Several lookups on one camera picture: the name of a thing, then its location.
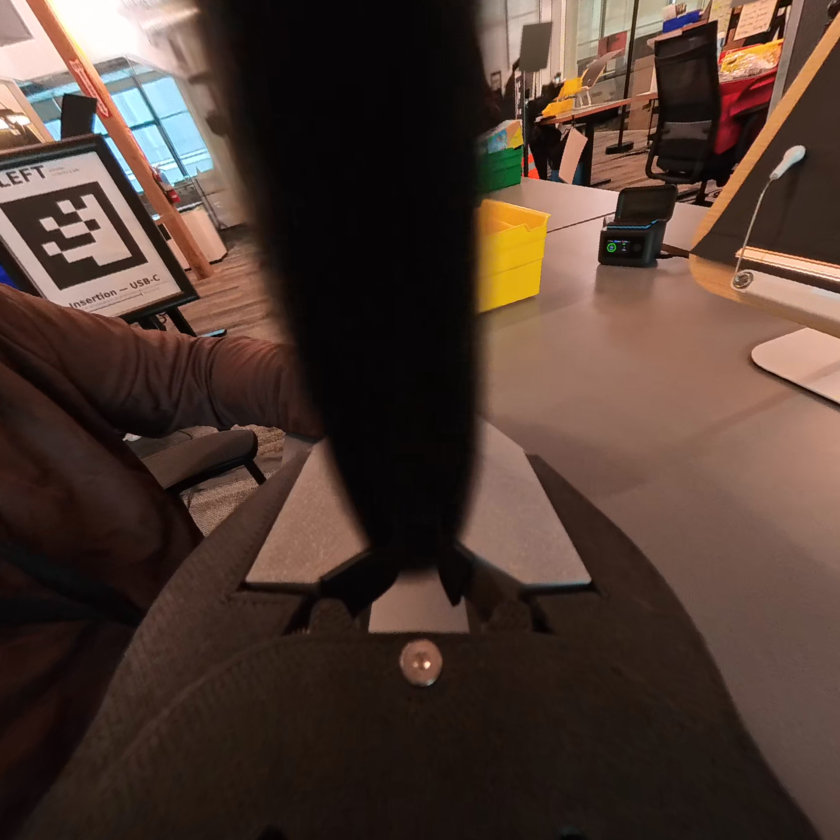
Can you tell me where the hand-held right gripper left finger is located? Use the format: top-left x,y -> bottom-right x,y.
245,438 -> 403,619

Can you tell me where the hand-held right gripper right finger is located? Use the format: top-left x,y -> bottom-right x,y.
438,420 -> 593,608

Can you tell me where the black seat chair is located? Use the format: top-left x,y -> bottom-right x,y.
134,427 -> 269,519

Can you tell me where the green storage bin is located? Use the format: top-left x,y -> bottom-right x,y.
476,146 -> 525,196

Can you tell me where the white paper sheet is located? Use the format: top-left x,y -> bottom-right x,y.
556,126 -> 589,186

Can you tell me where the person's torso brown top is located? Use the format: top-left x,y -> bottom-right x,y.
0,357 -> 206,840

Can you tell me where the black panel on stand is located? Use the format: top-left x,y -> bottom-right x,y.
520,21 -> 555,74

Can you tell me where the black charging case with screen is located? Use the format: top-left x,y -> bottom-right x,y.
597,184 -> 679,269

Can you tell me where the framed printed sign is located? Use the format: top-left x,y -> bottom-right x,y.
0,133 -> 201,324

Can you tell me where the black office chair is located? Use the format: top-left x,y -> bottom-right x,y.
645,20 -> 724,188

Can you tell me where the red table cloth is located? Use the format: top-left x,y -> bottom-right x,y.
714,69 -> 782,156

